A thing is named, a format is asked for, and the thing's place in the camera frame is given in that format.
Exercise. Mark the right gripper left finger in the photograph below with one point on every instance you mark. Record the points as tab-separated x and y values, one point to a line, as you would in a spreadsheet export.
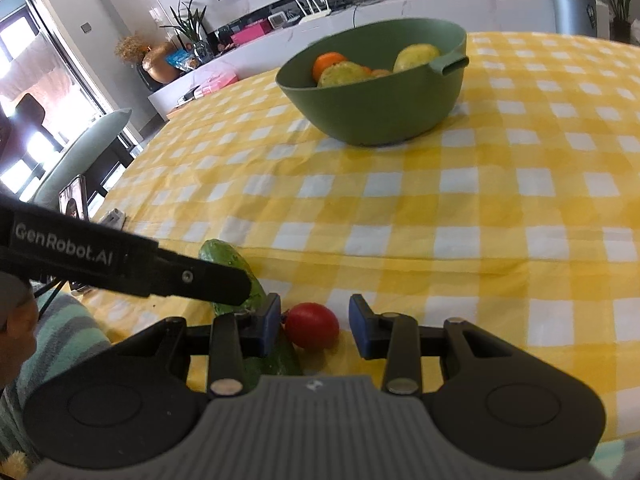
238	344

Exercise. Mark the copper vase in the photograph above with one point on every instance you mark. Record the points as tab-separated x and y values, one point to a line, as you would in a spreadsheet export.
155	64

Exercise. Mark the green colander bowl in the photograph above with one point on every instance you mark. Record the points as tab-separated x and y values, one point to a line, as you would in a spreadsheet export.
381	110

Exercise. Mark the grey blue trash bin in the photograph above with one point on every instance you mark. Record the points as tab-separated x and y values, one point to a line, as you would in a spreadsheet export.
576	17

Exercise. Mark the green upholstered chair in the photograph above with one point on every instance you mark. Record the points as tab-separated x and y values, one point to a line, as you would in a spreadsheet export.
94	154

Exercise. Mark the person left hand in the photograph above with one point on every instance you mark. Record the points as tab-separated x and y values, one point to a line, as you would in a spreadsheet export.
18	341

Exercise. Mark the yellow checkered tablecloth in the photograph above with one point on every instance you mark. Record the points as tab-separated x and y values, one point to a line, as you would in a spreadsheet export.
519	212

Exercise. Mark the magenta flat box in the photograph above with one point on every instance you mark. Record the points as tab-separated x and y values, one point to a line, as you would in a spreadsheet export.
251	32

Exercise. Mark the red cherry tomato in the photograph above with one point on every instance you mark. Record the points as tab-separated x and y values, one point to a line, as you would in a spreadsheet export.
312	327

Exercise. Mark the potted plant left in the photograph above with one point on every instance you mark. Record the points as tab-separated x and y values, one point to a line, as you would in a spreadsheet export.
188	24

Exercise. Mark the smartphone with picture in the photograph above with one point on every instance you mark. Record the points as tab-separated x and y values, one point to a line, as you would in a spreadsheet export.
73	200

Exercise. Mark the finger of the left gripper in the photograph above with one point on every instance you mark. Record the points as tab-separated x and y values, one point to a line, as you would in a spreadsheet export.
181	276

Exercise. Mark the white TV console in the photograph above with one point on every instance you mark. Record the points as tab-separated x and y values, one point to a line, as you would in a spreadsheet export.
274	49

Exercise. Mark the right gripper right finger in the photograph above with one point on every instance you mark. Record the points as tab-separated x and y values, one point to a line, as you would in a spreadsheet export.
392	337

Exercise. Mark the green pear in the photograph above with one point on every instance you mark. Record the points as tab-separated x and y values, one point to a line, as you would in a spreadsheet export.
343	73
415	55

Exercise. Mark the pink storage box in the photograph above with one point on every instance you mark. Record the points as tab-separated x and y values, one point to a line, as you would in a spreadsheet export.
219	79

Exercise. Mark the white wifi router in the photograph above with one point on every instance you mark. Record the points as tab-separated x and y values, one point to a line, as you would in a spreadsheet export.
313	9

